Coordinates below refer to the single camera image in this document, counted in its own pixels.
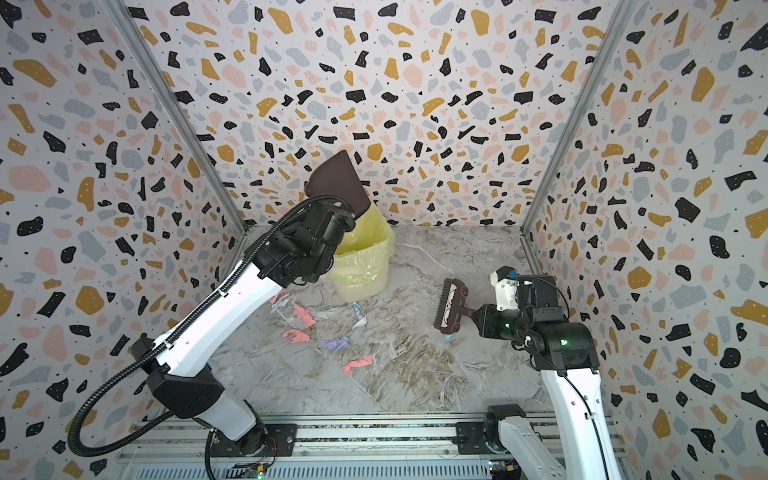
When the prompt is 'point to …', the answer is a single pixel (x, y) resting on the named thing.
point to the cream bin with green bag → (360, 269)
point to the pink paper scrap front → (367, 361)
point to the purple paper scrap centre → (335, 344)
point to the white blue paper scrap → (361, 316)
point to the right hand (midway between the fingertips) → (473, 310)
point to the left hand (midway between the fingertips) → (294, 216)
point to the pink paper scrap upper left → (305, 315)
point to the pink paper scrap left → (300, 337)
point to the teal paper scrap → (448, 337)
